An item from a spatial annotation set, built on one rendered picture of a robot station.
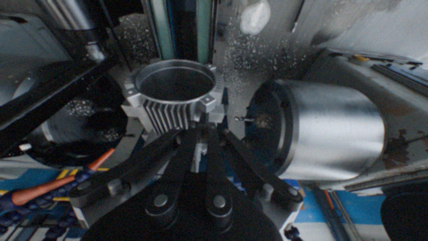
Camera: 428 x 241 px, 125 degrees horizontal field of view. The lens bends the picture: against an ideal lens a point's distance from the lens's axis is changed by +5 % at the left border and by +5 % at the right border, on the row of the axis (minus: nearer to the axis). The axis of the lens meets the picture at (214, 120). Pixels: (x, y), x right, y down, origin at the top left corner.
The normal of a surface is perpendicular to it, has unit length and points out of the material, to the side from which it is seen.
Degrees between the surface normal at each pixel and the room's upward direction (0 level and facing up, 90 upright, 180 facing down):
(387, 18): 0
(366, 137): 47
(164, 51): 0
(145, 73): 77
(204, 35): 0
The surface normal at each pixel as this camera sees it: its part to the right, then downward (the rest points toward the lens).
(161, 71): 0.72, 0.57
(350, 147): 0.05, 0.18
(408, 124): -1.00, -0.07
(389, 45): -0.01, 0.76
